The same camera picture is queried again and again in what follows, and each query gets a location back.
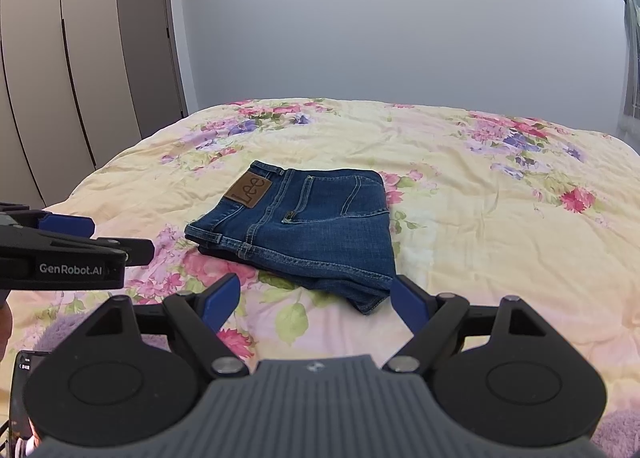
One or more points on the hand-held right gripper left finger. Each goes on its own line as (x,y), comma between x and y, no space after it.
(220,303)

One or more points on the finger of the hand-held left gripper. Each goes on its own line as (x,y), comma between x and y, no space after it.
(137,252)
(67,225)

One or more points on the window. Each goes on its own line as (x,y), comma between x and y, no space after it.
(635,83)

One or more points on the purple fuzzy blanket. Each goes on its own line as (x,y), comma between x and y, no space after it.
(60,333)

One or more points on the black smartphone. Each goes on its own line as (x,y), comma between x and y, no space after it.
(25,388)

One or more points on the beige wardrobe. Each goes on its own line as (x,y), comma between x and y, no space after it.
(60,63)

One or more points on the grey-brown door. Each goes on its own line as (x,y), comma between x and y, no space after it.
(150,38)

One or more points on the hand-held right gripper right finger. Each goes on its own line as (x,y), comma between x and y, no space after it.
(407,300)

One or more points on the floral yellow quilt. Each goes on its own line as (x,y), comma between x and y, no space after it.
(475,218)

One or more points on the blue denim pants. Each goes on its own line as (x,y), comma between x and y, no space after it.
(310,228)

